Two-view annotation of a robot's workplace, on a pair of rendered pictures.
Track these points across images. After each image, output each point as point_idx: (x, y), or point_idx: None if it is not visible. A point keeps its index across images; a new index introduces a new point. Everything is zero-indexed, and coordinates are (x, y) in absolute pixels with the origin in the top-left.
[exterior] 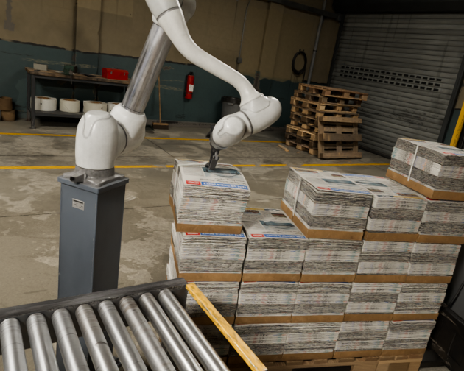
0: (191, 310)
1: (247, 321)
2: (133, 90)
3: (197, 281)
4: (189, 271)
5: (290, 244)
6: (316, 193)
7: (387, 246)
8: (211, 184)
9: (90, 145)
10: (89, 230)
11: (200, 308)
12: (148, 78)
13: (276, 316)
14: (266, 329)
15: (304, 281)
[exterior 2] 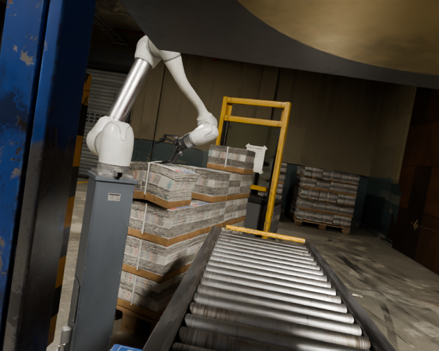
0: (169, 267)
1: (189, 267)
2: (125, 106)
3: (173, 244)
4: (171, 237)
5: (207, 207)
6: (215, 174)
7: (231, 203)
8: (185, 171)
9: (127, 146)
10: (123, 217)
11: (173, 264)
12: (135, 98)
13: None
14: None
15: (209, 231)
